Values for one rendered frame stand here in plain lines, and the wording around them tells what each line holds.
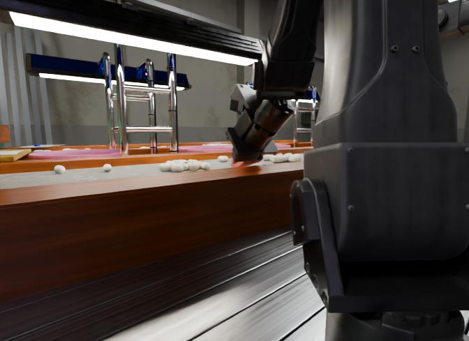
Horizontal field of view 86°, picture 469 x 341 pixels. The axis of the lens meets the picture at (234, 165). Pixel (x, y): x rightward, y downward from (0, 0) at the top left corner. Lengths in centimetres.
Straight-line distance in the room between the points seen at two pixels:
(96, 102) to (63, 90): 32
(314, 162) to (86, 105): 312
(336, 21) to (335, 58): 2
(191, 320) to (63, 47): 317
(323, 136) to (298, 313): 17
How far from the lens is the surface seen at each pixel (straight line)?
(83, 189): 35
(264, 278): 31
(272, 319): 26
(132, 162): 75
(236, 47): 76
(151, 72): 109
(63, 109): 320
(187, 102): 363
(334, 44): 18
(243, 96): 51
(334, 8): 19
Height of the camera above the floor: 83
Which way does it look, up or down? 8 degrees down
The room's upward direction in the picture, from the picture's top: straight up
